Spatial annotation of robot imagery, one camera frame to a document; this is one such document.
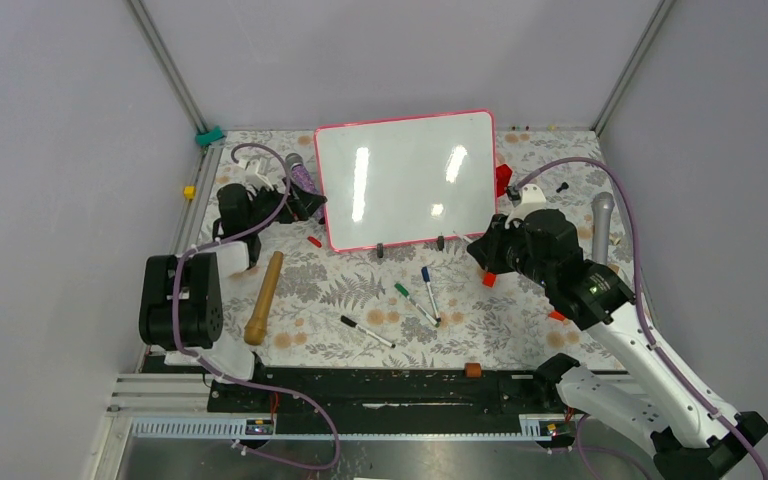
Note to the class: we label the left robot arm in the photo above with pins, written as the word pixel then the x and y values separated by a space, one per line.
pixel 181 310

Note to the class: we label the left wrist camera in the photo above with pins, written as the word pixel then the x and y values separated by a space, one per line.
pixel 255 175

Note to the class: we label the pink framed whiteboard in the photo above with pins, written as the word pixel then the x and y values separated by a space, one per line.
pixel 393 182

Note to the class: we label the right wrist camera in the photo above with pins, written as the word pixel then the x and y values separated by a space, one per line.
pixel 531 199

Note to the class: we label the brown small cube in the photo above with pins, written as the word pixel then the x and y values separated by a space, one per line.
pixel 473 370

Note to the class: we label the purple glitter microphone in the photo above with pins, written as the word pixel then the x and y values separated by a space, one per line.
pixel 299 173

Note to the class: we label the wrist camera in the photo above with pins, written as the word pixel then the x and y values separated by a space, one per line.
pixel 255 175
pixel 531 199

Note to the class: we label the red rectangular block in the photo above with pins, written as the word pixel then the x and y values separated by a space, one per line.
pixel 503 175

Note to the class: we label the blue capped marker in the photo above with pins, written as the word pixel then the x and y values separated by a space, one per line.
pixel 427 281

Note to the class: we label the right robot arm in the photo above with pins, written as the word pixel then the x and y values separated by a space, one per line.
pixel 689 431

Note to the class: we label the wooden rolling pin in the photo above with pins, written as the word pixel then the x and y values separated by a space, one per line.
pixel 255 329

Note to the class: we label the red marker cap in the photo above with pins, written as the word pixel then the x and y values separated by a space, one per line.
pixel 314 242

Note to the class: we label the teal corner clamp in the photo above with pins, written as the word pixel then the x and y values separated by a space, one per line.
pixel 210 136

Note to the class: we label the silver microphone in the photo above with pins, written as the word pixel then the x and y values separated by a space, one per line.
pixel 602 207

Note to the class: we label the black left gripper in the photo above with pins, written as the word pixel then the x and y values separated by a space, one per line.
pixel 299 205

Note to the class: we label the black capped marker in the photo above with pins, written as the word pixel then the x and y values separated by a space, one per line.
pixel 365 331

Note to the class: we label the small orange red block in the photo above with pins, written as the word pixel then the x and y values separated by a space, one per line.
pixel 489 280

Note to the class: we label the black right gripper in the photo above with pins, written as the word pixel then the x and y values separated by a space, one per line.
pixel 487 248

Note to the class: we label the green capped marker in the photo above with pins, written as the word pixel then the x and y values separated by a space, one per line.
pixel 421 310

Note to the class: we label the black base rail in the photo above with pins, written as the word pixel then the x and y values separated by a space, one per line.
pixel 377 401

